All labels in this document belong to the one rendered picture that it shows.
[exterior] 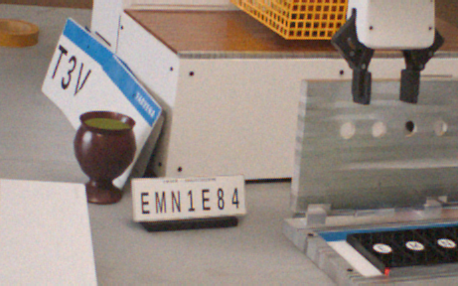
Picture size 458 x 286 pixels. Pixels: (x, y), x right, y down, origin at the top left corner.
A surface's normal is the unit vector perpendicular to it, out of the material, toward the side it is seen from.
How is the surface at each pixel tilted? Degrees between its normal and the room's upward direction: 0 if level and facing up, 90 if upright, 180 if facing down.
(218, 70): 90
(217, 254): 0
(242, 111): 90
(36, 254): 0
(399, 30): 77
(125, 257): 0
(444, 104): 83
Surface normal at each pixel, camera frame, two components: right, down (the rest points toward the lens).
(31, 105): 0.15, -0.93
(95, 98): -0.80, -0.32
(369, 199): 0.47, 0.26
